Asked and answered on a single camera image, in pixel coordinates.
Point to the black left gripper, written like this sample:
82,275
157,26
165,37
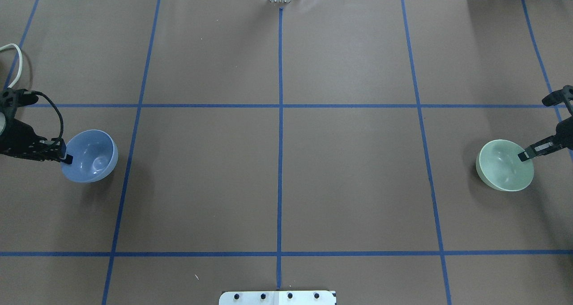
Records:
19,139

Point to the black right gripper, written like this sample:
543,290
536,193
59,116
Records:
566,131

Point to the blue bowl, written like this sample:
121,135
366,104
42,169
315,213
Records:
95,156

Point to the green bowl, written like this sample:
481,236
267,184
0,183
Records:
499,167

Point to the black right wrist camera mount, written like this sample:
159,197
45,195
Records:
563,96

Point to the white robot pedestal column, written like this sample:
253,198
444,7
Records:
300,297

